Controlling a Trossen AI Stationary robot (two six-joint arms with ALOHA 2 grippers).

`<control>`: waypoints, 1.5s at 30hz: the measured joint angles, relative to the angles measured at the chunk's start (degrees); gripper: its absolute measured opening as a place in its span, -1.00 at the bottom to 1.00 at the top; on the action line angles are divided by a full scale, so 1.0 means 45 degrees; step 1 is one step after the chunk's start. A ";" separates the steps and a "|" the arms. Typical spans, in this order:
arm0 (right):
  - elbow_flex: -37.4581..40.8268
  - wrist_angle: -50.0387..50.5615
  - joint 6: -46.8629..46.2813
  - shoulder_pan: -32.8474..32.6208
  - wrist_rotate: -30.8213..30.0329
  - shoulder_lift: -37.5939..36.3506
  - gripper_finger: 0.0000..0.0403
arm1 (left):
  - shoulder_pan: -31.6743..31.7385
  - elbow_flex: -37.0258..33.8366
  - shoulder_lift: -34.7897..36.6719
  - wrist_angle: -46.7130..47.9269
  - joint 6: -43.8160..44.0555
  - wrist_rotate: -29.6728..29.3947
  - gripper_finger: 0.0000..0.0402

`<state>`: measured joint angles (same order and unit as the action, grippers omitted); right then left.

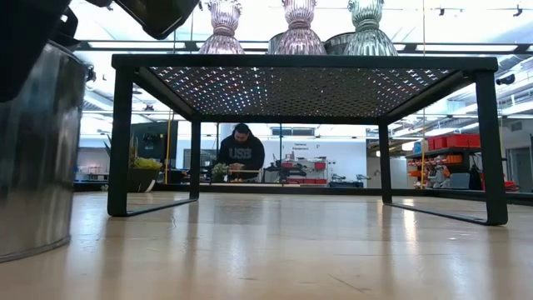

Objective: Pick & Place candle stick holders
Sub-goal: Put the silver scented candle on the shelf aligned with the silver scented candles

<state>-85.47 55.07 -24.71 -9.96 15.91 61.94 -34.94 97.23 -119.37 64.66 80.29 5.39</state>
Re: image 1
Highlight silver candle tin brown tag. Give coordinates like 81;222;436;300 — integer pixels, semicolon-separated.
0;39;97;264

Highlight green ribbed glass candlestick holder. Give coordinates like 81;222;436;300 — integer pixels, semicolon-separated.
342;0;399;57

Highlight black background cabinet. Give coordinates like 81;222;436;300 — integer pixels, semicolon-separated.
129;120;179;184

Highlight yellow pole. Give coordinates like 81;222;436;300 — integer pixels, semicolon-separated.
165;110;173;185

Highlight black perforated metal shelf riser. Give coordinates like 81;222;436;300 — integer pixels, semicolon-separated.
107;53;509;227

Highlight person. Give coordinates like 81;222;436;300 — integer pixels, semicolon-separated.
217;122;267;183

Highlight small background potted plant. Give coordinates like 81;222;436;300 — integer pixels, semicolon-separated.
211;162;231;183

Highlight background workstation with red bins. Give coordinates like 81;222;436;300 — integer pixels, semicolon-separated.
264;157;330;186

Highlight small red storage bin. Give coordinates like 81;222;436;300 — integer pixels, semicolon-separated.
427;136;449;152

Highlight background storage rack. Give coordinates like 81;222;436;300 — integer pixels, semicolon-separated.
406;132;484;191

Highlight large red storage bin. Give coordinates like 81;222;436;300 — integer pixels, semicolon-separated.
446;132;481;149

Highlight red floor bins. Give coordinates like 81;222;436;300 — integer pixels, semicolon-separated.
481;178;521;193

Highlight grey door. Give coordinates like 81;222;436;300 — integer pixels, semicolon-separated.
506;146;533;193

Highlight overhead black light rail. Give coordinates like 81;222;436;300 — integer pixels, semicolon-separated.
74;40;533;55

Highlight black table frame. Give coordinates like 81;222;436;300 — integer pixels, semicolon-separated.
73;182;533;206

